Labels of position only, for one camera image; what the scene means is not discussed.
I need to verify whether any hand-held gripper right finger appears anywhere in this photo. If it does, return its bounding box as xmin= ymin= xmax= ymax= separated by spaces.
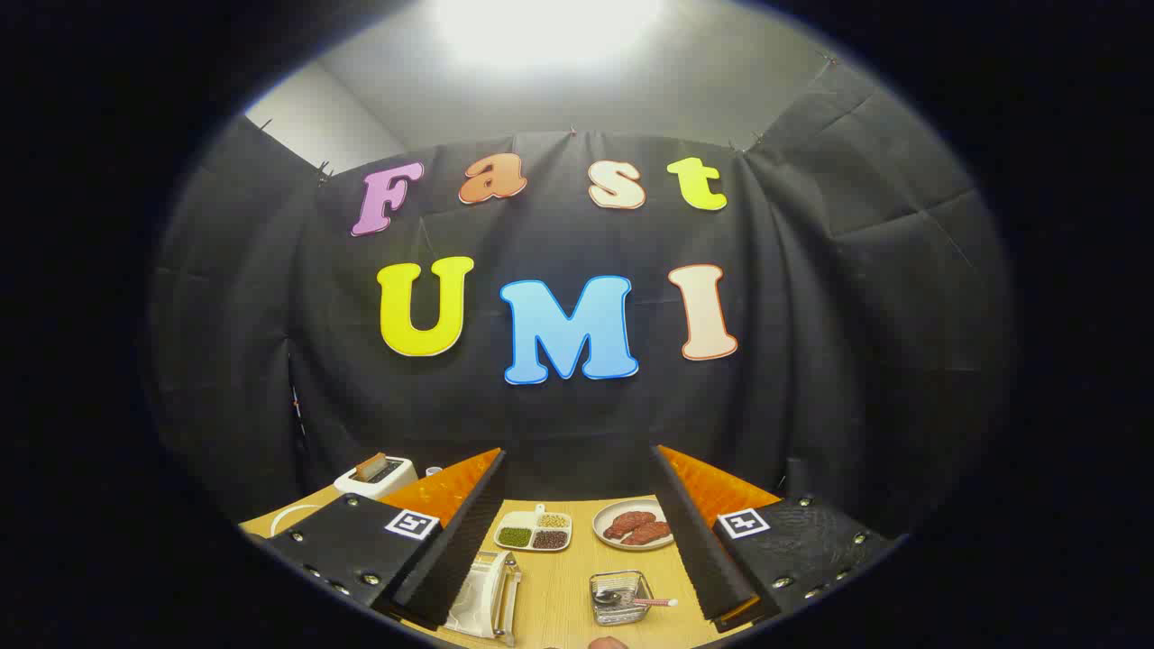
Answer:
xmin=651 ymin=444 xmax=902 ymax=634

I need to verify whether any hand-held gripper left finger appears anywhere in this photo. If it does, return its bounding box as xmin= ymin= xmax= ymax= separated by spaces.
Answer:
xmin=266 ymin=448 xmax=508 ymax=632

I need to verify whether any white plate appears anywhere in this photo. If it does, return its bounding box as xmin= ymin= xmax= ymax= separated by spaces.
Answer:
xmin=445 ymin=551 xmax=511 ymax=640

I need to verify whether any spoon with pink handle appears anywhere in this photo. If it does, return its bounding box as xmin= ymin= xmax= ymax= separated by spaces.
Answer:
xmin=595 ymin=590 xmax=679 ymax=608

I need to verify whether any metal wire basket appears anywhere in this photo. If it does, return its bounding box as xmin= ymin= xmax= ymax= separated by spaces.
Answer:
xmin=590 ymin=571 xmax=655 ymax=626

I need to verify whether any beige plate with meat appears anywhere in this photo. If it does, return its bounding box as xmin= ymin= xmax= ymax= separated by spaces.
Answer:
xmin=592 ymin=498 xmax=675 ymax=552

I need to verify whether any white divided bean dish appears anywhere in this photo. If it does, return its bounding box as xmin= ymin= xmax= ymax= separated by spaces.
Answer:
xmin=493 ymin=504 xmax=572 ymax=553

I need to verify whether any white toaster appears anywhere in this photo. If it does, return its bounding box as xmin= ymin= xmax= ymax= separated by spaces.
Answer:
xmin=334 ymin=453 xmax=418 ymax=501

